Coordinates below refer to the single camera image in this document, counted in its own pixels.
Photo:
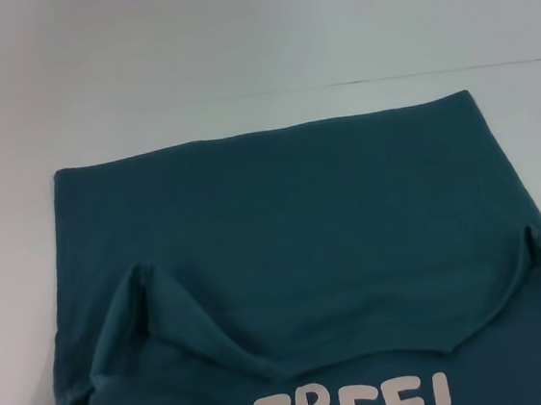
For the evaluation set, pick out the teal blue t-shirt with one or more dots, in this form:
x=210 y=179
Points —
x=305 y=257

